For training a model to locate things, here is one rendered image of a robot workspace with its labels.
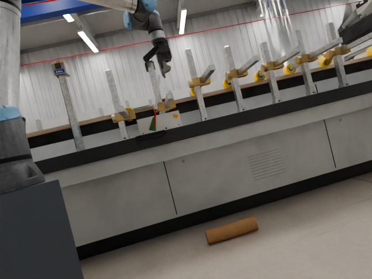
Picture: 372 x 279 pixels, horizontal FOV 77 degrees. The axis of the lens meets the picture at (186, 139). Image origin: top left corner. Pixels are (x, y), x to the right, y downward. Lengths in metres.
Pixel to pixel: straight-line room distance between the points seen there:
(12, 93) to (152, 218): 1.10
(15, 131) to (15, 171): 0.13
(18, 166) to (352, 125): 2.13
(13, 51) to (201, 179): 1.25
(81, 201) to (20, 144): 0.92
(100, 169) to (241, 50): 8.64
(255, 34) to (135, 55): 4.61
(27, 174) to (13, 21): 0.64
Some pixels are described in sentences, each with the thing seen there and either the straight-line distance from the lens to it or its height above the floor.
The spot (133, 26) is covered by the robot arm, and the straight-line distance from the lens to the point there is 1.42.
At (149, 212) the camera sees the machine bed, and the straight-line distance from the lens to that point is 1.69.
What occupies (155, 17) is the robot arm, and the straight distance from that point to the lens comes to 1.48.
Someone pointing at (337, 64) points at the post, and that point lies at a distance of 1.95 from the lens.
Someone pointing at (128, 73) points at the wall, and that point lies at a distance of 9.08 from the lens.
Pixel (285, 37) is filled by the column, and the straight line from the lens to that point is 5.41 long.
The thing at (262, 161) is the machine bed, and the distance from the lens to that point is 1.81.
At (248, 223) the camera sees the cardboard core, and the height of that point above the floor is 0.06.
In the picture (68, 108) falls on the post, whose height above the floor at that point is 0.96.
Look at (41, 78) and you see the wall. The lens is 10.01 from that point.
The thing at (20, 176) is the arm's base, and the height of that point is 0.64.
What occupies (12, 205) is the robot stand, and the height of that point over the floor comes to 0.56.
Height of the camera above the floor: 0.63
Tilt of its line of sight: 1 degrees down
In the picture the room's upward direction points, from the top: 14 degrees counter-clockwise
